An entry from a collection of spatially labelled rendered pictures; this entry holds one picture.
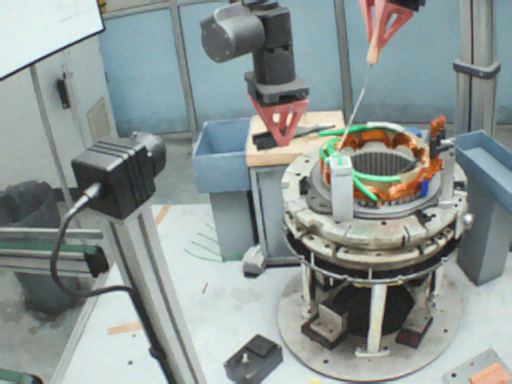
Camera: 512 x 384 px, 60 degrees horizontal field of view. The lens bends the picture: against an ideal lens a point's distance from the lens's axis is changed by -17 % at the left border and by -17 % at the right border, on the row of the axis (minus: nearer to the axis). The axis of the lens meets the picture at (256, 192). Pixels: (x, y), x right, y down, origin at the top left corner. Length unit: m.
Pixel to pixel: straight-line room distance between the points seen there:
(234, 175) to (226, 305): 0.27
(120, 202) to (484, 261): 0.86
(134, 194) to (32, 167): 2.97
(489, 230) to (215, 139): 0.65
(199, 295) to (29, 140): 2.24
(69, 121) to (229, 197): 1.98
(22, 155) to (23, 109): 0.34
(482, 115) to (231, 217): 0.64
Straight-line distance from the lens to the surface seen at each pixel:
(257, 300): 1.09
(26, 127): 3.16
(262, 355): 0.91
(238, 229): 1.14
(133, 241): 0.35
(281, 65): 0.68
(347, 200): 0.73
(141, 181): 0.34
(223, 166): 1.03
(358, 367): 0.92
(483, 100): 1.20
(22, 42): 1.52
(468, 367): 0.94
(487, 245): 1.04
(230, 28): 0.61
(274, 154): 1.00
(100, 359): 1.06
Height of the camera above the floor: 1.53
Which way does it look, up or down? 32 degrees down
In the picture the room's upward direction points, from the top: 8 degrees counter-clockwise
